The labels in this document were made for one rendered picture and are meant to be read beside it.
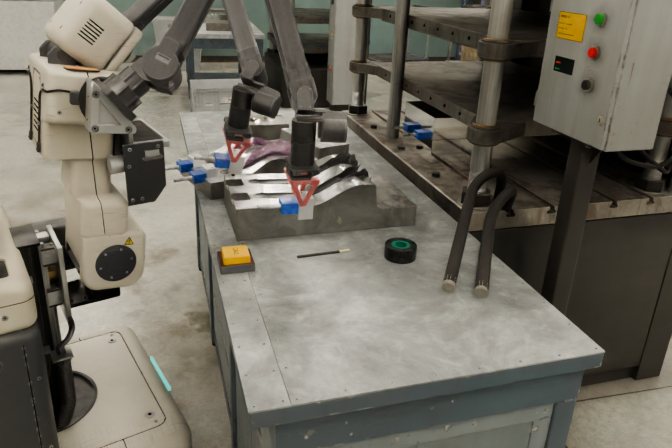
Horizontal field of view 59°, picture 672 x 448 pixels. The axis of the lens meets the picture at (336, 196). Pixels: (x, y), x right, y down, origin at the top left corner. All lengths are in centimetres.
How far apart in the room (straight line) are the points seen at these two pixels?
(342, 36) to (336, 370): 507
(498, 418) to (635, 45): 90
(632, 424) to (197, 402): 154
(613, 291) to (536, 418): 108
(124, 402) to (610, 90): 155
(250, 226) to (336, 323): 43
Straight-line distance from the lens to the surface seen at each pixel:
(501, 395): 126
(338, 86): 608
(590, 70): 166
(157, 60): 139
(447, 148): 230
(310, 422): 112
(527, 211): 198
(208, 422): 223
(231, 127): 162
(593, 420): 246
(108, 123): 141
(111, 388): 197
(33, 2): 811
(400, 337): 122
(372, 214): 164
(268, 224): 157
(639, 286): 244
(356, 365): 114
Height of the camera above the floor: 149
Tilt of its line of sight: 22 degrees down
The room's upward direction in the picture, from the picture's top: 3 degrees clockwise
